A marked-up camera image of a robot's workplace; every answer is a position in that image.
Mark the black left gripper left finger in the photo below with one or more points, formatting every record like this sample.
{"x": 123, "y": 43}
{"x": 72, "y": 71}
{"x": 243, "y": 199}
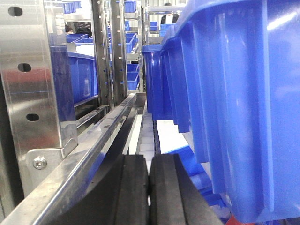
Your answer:
{"x": 120, "y": 198}

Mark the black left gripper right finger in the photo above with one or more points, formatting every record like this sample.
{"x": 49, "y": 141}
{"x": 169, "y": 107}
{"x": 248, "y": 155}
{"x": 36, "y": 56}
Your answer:
{"x": 174, "y": 200}

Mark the large blue plastic bin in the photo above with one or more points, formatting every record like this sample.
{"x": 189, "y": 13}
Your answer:
{"x": 235, "y": 73}

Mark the blue bin on left rack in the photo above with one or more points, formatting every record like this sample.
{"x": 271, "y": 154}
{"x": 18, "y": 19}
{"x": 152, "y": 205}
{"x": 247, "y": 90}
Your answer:
{"x": 83, "y": 76}

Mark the blue bin behind on shelf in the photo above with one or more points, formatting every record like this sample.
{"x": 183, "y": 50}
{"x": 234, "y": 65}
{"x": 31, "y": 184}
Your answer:
{"x": 151, "y": 54}

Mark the white roller track strip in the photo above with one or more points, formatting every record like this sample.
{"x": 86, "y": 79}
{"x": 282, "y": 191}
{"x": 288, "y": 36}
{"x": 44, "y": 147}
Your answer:
{"x": 146, "y": 145}

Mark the perforated steel rack upright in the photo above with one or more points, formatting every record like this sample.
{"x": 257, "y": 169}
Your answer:
{"x": 37, "y": 86}

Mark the steel rack posts pair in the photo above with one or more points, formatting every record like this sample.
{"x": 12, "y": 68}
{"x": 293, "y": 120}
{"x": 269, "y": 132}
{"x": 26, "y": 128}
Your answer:
{"x": 107, "y": 17}

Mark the stainless steel shelf rail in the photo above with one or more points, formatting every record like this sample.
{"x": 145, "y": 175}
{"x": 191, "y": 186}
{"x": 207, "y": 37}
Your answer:
{"x": 69, "y": 182}

